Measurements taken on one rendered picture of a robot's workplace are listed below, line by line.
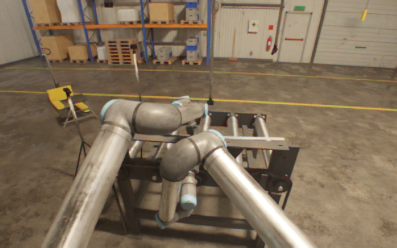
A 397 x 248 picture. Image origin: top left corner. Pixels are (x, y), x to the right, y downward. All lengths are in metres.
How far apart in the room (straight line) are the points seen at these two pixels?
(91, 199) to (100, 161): 0.11
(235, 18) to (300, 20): 2.87
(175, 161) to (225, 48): 9.62
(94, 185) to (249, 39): 9.90
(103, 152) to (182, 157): 0.26
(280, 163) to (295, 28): 9.41
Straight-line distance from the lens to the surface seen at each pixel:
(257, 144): 1.33
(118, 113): 0.72
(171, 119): 0.71
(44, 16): 11.71
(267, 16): 10.31
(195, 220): 1.91
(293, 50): 10.70
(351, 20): 11.49
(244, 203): 0.69
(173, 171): 0.75
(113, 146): 0.68
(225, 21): 10.13
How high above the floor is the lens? 1.89
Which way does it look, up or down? 29 degrees down
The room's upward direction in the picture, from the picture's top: straight up
